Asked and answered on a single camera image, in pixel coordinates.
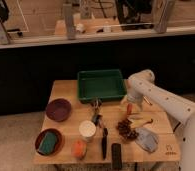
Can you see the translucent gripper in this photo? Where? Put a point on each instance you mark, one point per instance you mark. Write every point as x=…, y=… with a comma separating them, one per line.
x=137, y=104

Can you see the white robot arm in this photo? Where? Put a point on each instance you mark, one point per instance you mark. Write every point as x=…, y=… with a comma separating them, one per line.
x=141, y=84

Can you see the metal fork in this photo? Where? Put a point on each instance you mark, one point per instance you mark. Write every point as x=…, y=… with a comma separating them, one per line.
x=146, y=99

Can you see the banana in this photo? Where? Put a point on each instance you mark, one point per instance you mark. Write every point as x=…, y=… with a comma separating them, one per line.
x=140, y=123

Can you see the bunch of dark grapes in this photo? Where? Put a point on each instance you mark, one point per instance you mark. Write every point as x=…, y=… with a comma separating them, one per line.
x=125, y=131

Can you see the green plastic bin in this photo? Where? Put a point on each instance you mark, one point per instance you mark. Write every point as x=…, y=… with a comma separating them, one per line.
x=106, y=85

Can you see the light blue cloth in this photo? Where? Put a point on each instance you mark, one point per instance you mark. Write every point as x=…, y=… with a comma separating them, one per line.
x=147, y=139

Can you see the black rectangular block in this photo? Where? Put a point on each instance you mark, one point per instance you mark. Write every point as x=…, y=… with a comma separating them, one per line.
x=116, y=156

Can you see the white cup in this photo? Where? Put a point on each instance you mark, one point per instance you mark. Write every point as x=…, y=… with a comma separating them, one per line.
x=87, y=130

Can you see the wooden table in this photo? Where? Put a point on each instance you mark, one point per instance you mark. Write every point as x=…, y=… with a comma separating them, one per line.
x=112, y=112

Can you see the orange fruit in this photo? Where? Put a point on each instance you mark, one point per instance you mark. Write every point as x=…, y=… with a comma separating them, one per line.
x=79, y=149

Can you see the purple bowl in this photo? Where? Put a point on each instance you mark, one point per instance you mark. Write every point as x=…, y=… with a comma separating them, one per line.
x=58, y=110

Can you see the teal sponge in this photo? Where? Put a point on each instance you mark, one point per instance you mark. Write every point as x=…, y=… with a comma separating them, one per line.
x=47, y=144

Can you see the scissors with dark handles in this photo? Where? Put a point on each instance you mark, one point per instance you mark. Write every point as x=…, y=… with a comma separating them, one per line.
x=96, y=104

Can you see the black handled knife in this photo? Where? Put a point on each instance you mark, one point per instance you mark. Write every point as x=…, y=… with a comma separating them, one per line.
x=104, y=139

